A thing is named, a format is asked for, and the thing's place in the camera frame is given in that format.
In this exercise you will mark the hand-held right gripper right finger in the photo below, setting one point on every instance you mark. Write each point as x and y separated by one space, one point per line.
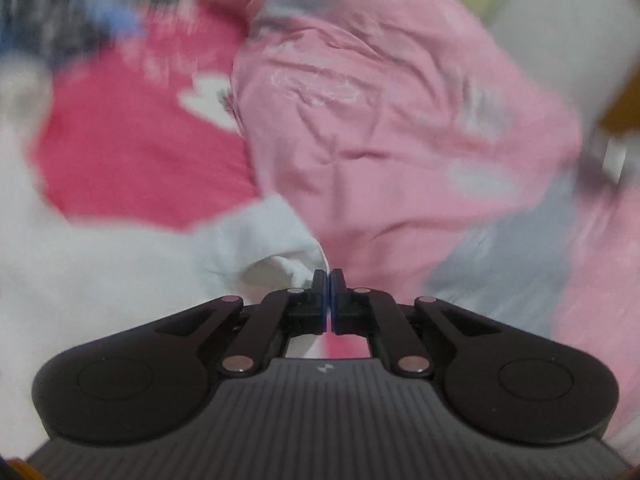
340 305

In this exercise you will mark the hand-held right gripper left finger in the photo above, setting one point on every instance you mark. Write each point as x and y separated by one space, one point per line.
318 305

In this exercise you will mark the white long-sleeve shirt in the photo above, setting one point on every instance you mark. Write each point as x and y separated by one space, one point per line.
100 270

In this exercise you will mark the pink grey floral duvet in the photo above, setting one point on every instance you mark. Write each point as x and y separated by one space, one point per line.
375 135

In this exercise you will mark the light blue cloth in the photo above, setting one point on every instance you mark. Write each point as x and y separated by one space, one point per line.
117 17

